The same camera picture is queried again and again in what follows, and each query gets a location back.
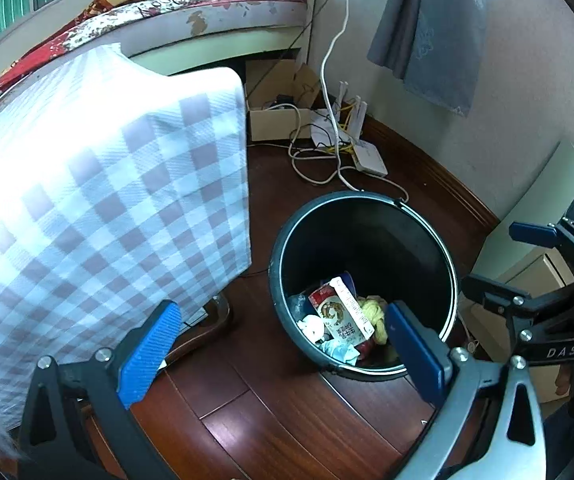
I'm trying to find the cardboard box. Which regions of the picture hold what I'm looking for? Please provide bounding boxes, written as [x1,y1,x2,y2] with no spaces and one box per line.
[245,59,324,144]

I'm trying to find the thick white cable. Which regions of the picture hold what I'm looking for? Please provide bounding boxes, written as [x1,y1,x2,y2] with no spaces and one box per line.
[320,0,352,192]

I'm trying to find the light blue crumpled paper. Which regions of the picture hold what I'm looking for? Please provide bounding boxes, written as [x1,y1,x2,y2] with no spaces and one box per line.
[319,338,363,366]

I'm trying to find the wooden table leg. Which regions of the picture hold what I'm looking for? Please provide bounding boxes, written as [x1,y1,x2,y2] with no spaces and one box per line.
[164,292,233,369]

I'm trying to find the red and white carton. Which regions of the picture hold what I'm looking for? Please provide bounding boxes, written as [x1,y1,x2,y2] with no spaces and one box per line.
[308,276,374,347]

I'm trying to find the cream bed frame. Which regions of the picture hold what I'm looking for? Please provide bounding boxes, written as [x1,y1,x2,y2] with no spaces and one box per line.
[131,25,313,77]

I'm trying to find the black trash bin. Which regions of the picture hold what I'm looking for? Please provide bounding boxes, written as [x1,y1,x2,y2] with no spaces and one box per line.
[268,191,460,380]

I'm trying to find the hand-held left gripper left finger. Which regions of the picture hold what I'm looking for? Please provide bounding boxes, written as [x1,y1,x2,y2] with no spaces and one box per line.
[17,300,184,480]

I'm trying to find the checkered tablecloth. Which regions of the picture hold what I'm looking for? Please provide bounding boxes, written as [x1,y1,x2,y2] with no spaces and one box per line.
[0,42,253,431]

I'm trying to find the grey curtain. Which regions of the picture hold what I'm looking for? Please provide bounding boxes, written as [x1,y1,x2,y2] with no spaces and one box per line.
[367,0,490,119]

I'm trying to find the clear plastic wrap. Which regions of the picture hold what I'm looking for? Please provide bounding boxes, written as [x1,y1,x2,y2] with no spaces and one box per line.
[287,292,314,320]

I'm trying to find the flat white modem box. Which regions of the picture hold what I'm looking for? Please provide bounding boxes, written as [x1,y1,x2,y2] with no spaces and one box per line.
[352,141,389,178]

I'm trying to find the cream cabinet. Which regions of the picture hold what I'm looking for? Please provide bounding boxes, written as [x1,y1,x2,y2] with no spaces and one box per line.
[459,140,574,404]

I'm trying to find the white router with antennas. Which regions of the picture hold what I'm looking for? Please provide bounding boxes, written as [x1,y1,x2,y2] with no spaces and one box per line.
[310,82,369,149]

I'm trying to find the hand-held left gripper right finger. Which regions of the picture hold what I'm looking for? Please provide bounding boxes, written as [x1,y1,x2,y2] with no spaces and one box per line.
[384,301,548,480]

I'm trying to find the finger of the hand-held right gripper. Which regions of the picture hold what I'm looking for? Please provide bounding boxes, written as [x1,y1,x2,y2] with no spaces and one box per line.
[509,217,574,263]
[459,274,528,319]

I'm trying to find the thin grey cable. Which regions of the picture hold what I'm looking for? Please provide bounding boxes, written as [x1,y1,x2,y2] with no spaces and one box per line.
[287,104,411,204]

